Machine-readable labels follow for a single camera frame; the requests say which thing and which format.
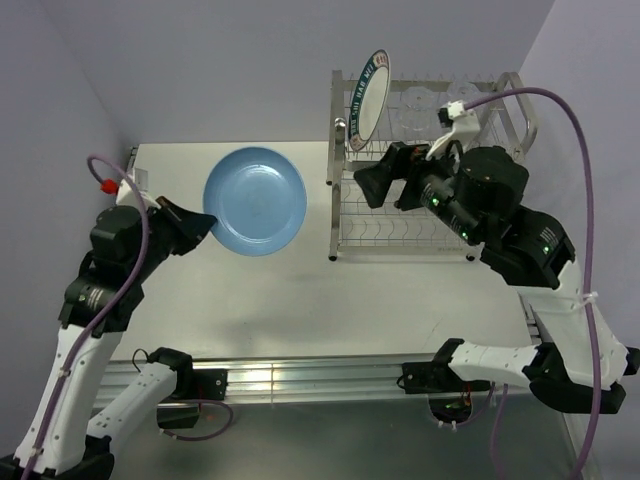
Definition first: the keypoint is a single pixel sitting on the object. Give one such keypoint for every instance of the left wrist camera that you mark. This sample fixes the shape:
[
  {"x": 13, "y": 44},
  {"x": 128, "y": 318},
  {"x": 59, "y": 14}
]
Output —
[{"x": 124, "y": 193}]

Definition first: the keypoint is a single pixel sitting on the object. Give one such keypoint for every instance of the green rimmed white plate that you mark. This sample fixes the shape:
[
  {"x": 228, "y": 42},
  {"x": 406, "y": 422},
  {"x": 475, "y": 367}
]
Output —
[{"x": 368, "y": 100}]

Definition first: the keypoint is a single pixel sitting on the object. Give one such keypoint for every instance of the stainless steel dish rack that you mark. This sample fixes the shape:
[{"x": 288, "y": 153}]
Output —
[{"x": 488, "y": 180}]

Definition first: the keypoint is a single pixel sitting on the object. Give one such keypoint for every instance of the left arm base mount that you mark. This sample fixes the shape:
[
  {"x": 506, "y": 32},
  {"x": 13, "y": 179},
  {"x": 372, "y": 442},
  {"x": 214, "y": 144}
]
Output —
[{"x": 196, "y": 419}]

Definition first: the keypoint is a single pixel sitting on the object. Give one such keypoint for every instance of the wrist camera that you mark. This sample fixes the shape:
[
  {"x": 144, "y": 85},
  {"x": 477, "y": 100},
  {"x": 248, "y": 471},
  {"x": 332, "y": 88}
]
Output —
[
  {"x": 124, "y": 193},
  {"x": 461, "y": 126}
]

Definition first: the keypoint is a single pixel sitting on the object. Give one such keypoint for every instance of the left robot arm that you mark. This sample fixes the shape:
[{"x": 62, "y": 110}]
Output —
[{"x": 67, "y": 440}]

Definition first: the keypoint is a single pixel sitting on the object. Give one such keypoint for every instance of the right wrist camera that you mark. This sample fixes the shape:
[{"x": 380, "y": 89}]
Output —
[{"x": 461, "y": 126}]

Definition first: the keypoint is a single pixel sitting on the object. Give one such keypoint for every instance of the clear glass cup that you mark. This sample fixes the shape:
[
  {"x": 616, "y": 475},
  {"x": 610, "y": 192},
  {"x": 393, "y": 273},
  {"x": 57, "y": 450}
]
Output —
[
  {"x": 417, "y": 105},
  {"x": 463, "y": 91}
]

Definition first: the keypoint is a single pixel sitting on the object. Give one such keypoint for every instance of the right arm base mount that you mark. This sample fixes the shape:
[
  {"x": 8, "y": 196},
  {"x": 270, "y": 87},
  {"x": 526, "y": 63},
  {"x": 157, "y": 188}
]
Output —
[{"x": 452, "y": 402}]

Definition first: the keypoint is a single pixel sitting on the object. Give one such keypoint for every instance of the blue plate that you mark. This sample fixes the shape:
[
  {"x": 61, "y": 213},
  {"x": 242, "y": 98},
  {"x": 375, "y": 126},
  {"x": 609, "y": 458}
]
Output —
[{"x": 259, "y": 199}]

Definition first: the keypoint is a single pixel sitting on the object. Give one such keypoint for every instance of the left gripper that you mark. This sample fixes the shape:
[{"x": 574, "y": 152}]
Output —
[{"x": 191, "y": 227}]

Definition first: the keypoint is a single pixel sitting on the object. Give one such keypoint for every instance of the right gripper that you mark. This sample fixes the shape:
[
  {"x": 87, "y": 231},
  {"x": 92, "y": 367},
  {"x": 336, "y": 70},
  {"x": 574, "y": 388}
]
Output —
[{"x": 374, "y": 179}]

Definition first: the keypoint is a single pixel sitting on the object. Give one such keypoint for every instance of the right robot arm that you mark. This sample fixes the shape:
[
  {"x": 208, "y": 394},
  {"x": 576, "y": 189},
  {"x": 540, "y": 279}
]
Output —
[{"x": 579, "y": 364}]

